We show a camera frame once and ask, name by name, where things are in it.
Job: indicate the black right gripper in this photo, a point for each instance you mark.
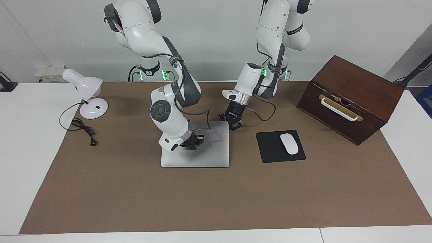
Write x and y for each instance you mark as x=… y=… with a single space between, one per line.
x=189 y=142

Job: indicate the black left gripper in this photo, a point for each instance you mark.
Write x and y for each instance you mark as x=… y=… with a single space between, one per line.
x=236 y=110

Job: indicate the silver grey laptop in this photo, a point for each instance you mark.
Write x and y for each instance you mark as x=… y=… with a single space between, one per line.
x=202 y=157

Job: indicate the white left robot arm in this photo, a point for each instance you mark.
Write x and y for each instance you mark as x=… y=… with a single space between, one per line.
x=270 y=30

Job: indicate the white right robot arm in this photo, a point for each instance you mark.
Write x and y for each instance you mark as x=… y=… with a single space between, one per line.
x=145 y=30

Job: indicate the black mouse pad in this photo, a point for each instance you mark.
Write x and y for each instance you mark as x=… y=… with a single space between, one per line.
x=270 y=148

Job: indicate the brown table mat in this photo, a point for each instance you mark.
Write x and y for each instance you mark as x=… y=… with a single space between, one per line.
x=216 y=195

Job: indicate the white computer mouse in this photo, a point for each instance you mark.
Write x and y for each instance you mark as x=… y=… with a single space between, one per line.
x=289 y=144

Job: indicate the white desk lamp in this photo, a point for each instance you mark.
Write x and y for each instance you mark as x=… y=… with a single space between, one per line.
x=89 y=86

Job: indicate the dark brown wooden box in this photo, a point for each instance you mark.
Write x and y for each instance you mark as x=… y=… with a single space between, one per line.
x=354 y=81

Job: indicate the white power strip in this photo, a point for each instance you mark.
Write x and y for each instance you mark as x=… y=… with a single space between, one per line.
x=50 y=73

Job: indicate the blue object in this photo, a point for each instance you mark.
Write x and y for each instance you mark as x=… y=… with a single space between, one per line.
x=426 y=101

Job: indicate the black camera stand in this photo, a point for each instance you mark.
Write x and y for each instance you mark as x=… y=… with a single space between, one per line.
x=416 y=69

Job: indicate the black clamp mount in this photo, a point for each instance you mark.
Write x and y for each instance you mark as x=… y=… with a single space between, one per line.
x=6 y=86

